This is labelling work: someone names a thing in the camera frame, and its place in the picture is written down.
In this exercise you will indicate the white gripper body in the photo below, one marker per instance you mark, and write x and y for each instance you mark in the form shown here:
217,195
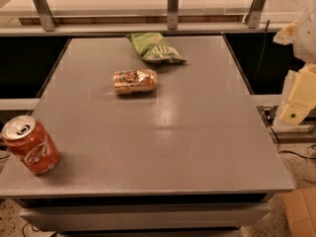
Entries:
307,39

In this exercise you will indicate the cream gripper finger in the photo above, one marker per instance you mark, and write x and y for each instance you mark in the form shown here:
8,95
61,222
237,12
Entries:
298,96
286,35

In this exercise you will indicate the orange soda can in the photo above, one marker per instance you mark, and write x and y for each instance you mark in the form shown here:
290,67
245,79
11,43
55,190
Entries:
135,81

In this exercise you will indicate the red Coca-Cola can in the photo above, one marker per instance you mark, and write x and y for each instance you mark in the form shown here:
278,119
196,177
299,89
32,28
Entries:
29,141

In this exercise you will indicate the cardboard box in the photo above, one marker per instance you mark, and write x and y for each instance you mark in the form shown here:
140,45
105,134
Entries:
300,210

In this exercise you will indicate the green chip bag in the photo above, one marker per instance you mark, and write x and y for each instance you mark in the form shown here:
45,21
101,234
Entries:
154,48

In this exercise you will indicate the right metal bracket post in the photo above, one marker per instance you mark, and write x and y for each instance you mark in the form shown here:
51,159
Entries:
253,18

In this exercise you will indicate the metal bracket post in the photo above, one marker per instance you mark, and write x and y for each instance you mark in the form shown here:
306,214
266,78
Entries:
45,17
253,18
172,14

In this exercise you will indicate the middle metal bracket post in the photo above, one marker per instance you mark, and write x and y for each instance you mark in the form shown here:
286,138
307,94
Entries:
172,14

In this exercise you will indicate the left metal bracket post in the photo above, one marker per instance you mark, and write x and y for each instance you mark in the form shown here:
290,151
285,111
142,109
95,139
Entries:
45,17

